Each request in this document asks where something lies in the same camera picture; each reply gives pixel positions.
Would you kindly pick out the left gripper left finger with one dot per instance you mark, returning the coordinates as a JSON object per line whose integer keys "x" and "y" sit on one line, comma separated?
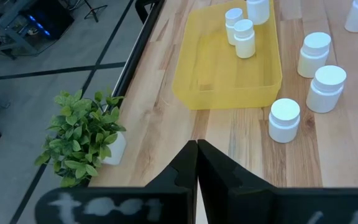
{"x": 179, "y": 174}

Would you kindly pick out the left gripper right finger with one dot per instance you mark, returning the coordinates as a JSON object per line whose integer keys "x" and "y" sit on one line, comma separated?
{"x": 225, "y": 186}

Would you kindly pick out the yellow translucent plastic basket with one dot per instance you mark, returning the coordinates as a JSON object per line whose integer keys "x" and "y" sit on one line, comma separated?
{"x": 216, "y": 77}

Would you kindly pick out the green plant in white pot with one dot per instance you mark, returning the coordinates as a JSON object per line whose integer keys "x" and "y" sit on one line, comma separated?
{"x": 79, "y": 137}

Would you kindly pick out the black tripod stand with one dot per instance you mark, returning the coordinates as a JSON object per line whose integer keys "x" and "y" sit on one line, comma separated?
{"x": 94, "y": 14}

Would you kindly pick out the black computer with blue lights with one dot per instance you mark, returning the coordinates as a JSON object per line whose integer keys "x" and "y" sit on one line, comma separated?
{"x": 47, "y": 23}

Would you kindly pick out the black aluminium table frame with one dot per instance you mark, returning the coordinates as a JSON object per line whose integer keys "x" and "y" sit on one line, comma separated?
{"x": 141, "y": 46}

